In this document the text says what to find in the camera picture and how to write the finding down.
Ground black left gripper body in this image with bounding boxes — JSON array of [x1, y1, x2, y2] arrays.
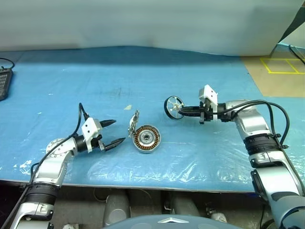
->
[[94, 135, 107, 151]]

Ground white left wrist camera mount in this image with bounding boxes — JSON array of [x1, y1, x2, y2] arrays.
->
[[81, 117, 103, 153]]

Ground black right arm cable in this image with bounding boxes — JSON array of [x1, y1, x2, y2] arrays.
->
[[221, 99, 290, 150]]

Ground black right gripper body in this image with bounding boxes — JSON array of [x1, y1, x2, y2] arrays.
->
[[199, 101, 214, 125]]

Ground grey robot torso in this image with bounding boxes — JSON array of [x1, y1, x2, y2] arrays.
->
[[102, 214, 244, 229]]

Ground black box device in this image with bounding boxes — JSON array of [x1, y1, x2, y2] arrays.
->
[[0, 68, 13, 101]]

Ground white backdrop sheet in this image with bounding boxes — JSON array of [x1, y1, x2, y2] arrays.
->
[[0, 0, 303, 57]]

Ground black rimmed wheel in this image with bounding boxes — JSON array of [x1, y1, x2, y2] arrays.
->
[[163, 95, 186, 120]]

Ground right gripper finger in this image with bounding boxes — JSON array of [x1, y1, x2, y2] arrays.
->
[[178, 106, 203, 112], [178, 111, 203, 117]]

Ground grey rounded cylinder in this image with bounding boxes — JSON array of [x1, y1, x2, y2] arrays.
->
[[170, 194, 201, 217], [103, 193, 131, 226]]

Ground white fitting under table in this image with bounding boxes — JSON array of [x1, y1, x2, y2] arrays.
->
[[206, 207, 227, 224]]

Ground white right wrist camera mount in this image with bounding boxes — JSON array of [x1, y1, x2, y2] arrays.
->
[[197, 84, 219, 120]]

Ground blue table mat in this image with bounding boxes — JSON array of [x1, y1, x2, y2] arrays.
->
[[0, 45, 305, 193]]

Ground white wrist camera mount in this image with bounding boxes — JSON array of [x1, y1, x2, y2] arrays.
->
[[197, 84, 219, 120], [81, 117, 103, 153]]

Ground silver motor stator housing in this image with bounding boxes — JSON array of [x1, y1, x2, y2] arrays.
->
[[132, 125, 162, 155]]

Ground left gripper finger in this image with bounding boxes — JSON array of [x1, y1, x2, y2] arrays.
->
[[104, 137, 126, 151], [99, 119, 117, 128]]

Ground black device cable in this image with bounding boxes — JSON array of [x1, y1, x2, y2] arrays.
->
[[0, 58, 15, 70]]

